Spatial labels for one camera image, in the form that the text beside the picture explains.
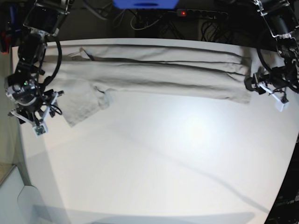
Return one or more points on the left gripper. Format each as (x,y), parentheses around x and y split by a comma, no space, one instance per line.
(261,82)

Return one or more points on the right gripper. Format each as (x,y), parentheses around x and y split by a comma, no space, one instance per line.
(35,114)

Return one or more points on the grey t-shirt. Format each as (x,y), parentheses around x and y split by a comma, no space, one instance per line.
(88,72)

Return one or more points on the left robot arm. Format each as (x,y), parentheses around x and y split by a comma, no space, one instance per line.
(283,26)

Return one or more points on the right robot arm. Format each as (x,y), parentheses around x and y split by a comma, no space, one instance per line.
(30,23)

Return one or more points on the red and blue clamp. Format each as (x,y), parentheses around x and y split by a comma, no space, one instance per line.
(7,25)

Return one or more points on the black power strip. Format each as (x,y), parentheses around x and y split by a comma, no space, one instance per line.
(201,14)

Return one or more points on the blue box overhead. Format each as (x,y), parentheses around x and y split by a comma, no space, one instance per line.
(145,4)

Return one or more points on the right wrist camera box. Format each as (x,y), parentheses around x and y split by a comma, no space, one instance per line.
(40,130)

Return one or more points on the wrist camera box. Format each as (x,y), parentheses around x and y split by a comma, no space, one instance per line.
(280,105)
(40,130)

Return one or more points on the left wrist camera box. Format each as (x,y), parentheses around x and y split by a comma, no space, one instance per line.
(280,105)

